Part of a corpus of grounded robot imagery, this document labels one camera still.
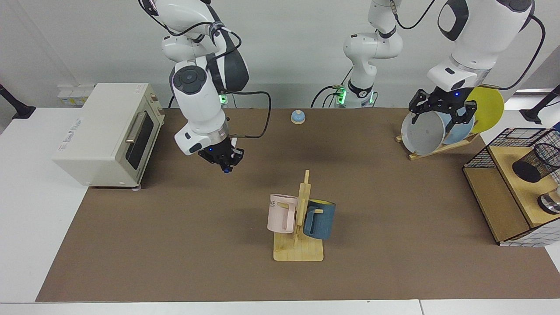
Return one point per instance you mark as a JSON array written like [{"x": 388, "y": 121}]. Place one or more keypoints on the pink cup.
[{"x": 280, "y": 216}]

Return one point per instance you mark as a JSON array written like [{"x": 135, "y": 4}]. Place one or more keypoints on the wooden plate rack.
[{"x": 437, "y": 151}]

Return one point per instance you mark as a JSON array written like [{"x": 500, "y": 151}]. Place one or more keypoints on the small blue round thing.
[{"x": 298, "y": 117}]

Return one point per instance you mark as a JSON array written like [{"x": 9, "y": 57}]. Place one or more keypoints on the wooden cup stand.
[{"x": 297, "y": 251}]

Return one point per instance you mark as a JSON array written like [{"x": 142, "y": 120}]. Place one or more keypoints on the grey plate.
[{"x": 422, "y": 135}]

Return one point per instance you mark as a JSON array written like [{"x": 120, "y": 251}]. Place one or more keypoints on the dark blue cup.
[{"x": 323, "y": 221}]

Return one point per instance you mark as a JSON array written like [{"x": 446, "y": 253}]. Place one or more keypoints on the brown table cloth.
[{"x": 218, "y": 262}]

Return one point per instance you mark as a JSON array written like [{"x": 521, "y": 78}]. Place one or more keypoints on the black mesh pen holder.
[{"x": 531, "y": 168}]

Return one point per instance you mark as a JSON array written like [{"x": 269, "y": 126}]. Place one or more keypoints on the yellow plate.
[{"x": 490, "y": 107}]

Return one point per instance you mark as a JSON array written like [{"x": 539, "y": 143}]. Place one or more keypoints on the light blue plate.
[{"x": 455, "y": 134}]

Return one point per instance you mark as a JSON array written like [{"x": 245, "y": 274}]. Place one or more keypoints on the pale toaster oven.
[{"x": 96, "y": 140}]

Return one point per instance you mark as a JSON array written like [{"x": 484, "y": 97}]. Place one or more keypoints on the white wall socket strip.
[{"x": 74, "y": 98}]

